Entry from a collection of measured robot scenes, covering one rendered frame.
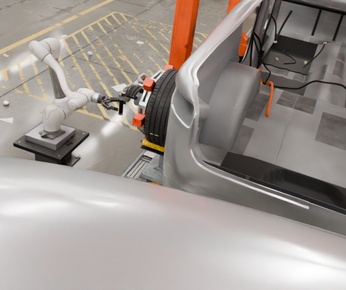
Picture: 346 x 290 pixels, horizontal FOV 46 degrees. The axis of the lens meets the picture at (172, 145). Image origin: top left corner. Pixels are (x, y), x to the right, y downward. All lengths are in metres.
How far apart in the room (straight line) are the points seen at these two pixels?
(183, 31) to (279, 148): 1.37
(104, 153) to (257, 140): 1.81
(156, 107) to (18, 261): 2.98
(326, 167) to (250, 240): 2.88
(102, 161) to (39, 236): 3.97
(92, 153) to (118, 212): 4.08
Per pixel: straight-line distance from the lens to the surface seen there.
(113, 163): 4.19
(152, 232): 0.23
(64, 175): 0.29
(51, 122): 3.86
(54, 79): 3.93
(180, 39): 3.76
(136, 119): 3.25
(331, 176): 3.07
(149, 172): 3.75
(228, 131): 2.96
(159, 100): 3.19
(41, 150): 3.88
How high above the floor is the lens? 2.59
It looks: 35 degrees down
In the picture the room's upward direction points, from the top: 8 degrees clockwise
